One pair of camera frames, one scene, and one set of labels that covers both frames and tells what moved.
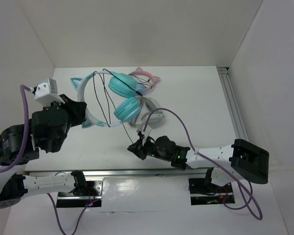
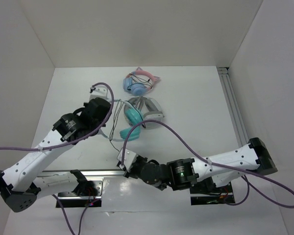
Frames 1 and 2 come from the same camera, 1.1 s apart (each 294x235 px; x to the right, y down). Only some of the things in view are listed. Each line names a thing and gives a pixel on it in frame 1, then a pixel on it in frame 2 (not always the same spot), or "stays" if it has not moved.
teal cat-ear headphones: x=120 y=84 -> x=132 y=116
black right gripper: x=138 y=149 -> x=131 y=174
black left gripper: x=77 y=108 -> x=85 y=104
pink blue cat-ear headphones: x=144 y=88 stays
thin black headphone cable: x=145 y=82 -> x=117 y=117
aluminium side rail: x=236 y=118 stays
